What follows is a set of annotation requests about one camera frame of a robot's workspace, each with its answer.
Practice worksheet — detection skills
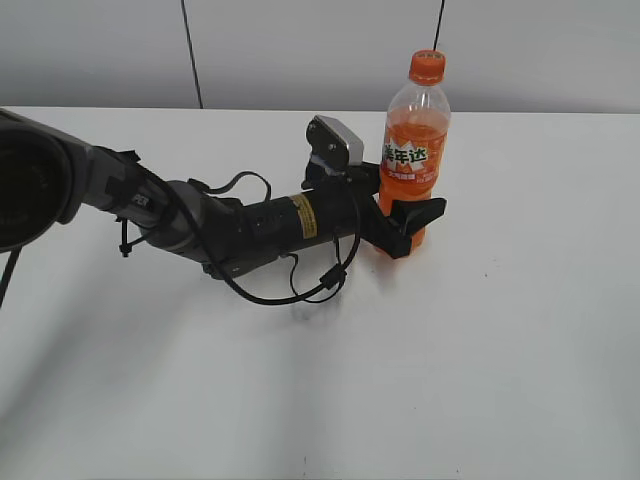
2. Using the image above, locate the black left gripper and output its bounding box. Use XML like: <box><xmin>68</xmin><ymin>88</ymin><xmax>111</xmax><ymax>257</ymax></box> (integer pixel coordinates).
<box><xmin>303</xmin><ymin>159</ymin><xmax>446</xmax><ymax>259</ymax></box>

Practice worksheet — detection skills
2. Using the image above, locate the orange soda bottle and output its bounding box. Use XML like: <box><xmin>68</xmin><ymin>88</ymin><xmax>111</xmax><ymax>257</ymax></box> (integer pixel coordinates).
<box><xmin>375</xmin><ymin>48</ymin><xmax>452</xmax><ymax>260</ymax></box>

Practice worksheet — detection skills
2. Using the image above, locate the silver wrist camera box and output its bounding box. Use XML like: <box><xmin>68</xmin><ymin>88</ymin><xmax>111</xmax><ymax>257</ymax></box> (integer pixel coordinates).
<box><xmin>306</xmin><ymin>115</ymin><xmax>364</xmax><ymax>176</ymax></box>

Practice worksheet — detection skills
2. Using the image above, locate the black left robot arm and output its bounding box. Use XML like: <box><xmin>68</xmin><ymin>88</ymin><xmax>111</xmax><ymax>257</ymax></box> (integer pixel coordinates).
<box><xmin>1</xmin><ymin>111</ymin><xmax>446</xmax><ymax>279</ymax></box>

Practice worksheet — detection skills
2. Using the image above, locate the orange bottle cap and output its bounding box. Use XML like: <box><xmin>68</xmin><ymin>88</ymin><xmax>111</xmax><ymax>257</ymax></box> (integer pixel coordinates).
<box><xmin>408</xmin><ymin>49</ymin><xmax>446</xmax><ymax>86</ymax></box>

